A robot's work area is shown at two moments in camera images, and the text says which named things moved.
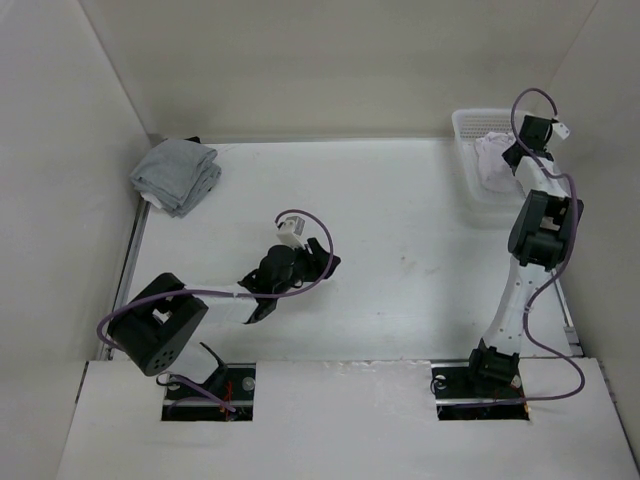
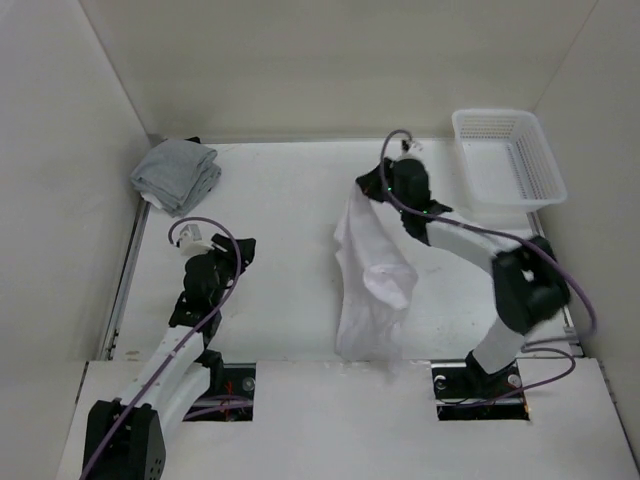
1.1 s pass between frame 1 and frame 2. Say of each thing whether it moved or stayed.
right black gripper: moved
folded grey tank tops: stayed
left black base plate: stayed
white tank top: moved
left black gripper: moved
